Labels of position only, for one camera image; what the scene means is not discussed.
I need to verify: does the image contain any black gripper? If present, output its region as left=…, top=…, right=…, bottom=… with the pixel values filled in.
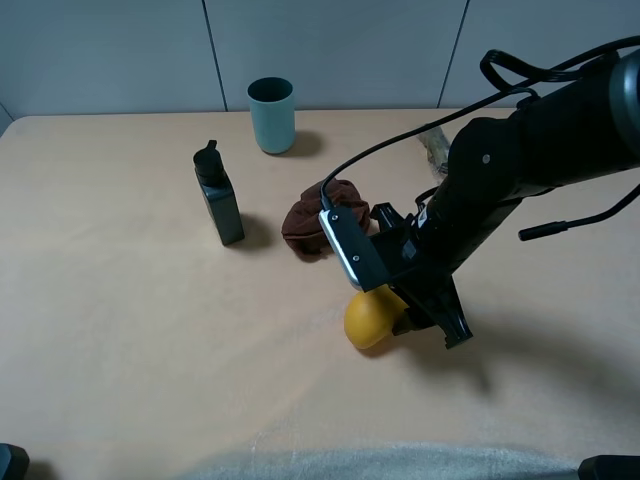
left=371, top=203, right=473, bottom=349

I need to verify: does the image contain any yellow mango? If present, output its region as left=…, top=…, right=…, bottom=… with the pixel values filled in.
left=344, top=285, right=407, bottom=350

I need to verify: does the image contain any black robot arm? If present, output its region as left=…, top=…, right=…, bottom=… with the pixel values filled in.
left=372, top=47, right=639, bottom=347

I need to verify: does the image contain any crumpled brown cloth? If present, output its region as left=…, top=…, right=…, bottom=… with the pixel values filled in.
left=281, top=180, right=370, bottom=262

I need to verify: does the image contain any clear wrapped snack packet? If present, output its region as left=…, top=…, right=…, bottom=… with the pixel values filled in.
left=417, top=127, right=450, bottom=182

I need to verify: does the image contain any light blue cup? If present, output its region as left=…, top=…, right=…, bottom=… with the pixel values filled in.
left=247, top=77, right=296, bottom=154

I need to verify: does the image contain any dark green pump bottle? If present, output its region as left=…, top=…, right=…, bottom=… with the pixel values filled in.
left=193, top=140, right=245, bottom=246

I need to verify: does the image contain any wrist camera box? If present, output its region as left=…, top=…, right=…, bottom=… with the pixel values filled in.
left=319, top=207, right=390, bottom=292

